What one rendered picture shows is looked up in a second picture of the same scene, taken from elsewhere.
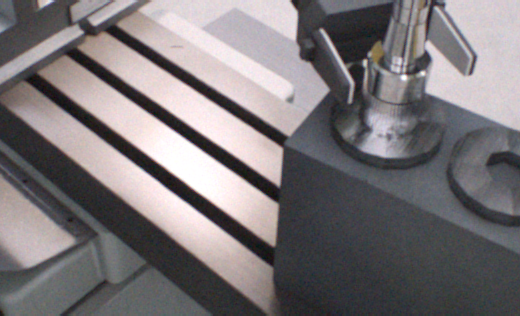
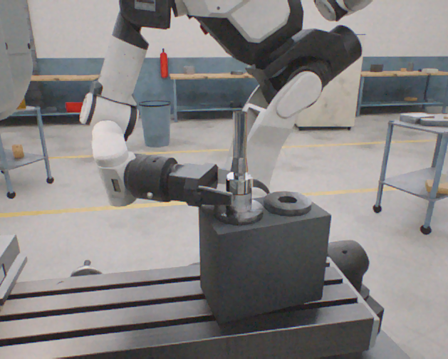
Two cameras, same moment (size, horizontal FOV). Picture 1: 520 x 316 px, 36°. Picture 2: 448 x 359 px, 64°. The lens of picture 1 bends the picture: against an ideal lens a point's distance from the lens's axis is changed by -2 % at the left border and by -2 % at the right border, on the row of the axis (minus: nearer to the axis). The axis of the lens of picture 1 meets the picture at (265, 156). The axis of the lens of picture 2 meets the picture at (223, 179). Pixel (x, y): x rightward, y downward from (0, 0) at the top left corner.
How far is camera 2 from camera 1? 0.41 m
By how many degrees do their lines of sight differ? 48
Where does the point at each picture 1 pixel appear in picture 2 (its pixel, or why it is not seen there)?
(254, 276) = (209, 329)
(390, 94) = (246, 189)
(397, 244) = (275, 249)
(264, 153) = (153, 290)
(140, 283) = not seen: outside the picture
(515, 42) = (118, 261)
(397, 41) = (242, 166)
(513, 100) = not seen: hidden behind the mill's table
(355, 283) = (260, 287)
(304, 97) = not seen: hidden behind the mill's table
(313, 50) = (202, 194)
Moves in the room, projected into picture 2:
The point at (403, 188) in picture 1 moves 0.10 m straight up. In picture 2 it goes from (269, 222) to (272, 167)
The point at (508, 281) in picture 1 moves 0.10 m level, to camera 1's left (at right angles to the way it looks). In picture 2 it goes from (318, 232) to (289, 255)
